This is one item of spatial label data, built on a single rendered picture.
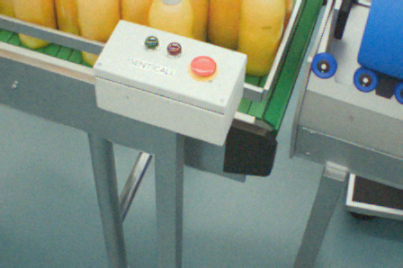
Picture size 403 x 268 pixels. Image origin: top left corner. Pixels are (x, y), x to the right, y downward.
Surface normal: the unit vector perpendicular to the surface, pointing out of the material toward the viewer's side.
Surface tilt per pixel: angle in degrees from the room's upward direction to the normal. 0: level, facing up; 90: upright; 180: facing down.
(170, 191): 90
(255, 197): 0
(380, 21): 70
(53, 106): 90
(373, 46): 89
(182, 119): 90
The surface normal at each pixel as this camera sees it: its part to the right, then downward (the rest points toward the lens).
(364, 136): -0.30, 0.54
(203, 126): -0.33, 0.77
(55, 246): 0.04, -0.56
